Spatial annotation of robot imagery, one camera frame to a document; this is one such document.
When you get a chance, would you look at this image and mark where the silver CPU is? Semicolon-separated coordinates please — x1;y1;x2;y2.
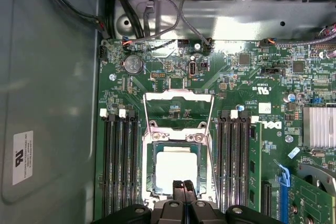
153;142;202;196

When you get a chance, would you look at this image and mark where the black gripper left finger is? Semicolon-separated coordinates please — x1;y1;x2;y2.
91;179;186;224

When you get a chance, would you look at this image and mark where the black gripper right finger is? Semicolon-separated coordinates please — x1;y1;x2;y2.
184;179;285;224

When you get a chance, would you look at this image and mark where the black graphics card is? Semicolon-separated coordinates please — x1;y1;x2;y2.
288;163;336;224

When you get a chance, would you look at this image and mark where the green motherboard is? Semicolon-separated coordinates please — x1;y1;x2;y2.
93;37;336;224

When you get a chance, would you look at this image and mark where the black expansion slot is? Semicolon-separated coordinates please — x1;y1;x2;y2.
263;183;273;217

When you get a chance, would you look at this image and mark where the CPU socket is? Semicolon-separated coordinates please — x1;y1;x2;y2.
141;125;220;210

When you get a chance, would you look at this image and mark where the blue expansion slot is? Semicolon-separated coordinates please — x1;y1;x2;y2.
278;165;291;223

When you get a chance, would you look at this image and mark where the white case label sticker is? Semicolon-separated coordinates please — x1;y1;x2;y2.
12;130;34;186

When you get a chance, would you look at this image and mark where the internal USB port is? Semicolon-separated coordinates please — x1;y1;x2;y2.
188;61;197;78

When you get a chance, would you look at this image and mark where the silver chipset heatsink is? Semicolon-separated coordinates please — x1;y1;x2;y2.
302;106;336;149

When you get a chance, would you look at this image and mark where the black PC case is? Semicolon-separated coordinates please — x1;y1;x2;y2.
0;0;336;224

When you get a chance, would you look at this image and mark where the round coin cell battery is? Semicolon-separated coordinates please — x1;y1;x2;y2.
123;55;145;76

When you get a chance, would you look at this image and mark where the thick black cable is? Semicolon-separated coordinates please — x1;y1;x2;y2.
40;0;112;40

